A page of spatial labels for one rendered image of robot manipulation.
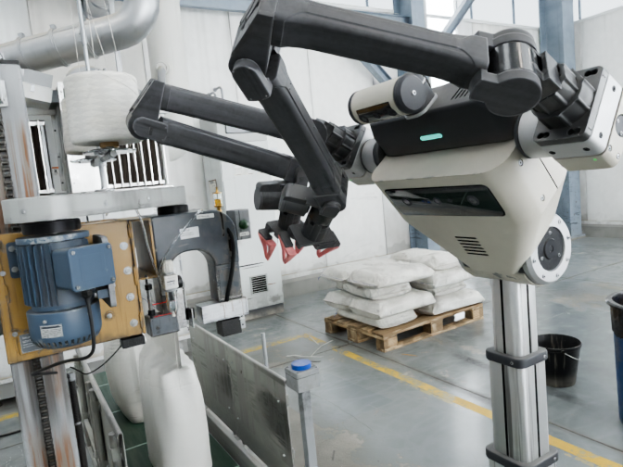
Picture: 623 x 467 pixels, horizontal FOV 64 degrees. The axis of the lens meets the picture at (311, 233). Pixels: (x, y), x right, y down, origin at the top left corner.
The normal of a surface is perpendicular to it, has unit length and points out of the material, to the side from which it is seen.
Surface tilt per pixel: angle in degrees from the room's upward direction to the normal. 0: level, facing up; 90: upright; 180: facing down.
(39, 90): 90
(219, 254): 90
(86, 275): 90
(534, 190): 90
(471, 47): 58
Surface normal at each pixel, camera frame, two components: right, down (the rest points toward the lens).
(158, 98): 0.39, 0.32
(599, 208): -0.85, 0.14
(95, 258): 0.83, -0.02
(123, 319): 0.51, 0.04
